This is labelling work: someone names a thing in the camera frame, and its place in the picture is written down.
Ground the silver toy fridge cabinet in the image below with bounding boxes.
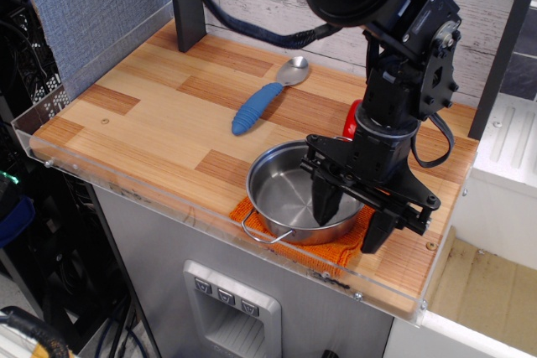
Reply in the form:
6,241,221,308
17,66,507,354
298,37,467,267
96,189,393,357

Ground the clear acrylic counter guard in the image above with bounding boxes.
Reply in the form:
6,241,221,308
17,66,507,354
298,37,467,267
13,23,477,323

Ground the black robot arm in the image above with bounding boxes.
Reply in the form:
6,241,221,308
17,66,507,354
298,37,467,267
302,0,461,253

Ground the white toy sink unit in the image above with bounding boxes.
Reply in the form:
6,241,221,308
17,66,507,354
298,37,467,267
385,94,536,357

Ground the dark right support post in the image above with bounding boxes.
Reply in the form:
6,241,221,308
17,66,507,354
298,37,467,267
468,0,532,140

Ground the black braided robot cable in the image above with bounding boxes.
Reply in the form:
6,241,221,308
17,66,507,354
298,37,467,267
180,0,456,169

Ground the blue fabric panel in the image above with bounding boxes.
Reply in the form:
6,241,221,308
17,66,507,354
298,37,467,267
31,0,173,100

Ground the stainless steel pot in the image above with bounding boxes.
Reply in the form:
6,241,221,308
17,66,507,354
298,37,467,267
246,140,364,246

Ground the blue handled metal spoon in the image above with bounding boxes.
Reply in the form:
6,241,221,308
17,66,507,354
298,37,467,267
232,56,310,136

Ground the grey ice dispenser panel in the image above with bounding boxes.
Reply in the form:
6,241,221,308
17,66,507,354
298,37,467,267
183,260,283,357

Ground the red and white toy sushi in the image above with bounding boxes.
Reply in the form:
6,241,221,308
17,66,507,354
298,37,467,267
342,99,362,139

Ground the orange knitted cloth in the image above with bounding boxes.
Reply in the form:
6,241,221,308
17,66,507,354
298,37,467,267
229,198,378,278

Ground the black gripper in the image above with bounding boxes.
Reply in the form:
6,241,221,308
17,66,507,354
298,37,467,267
302,128,441,254

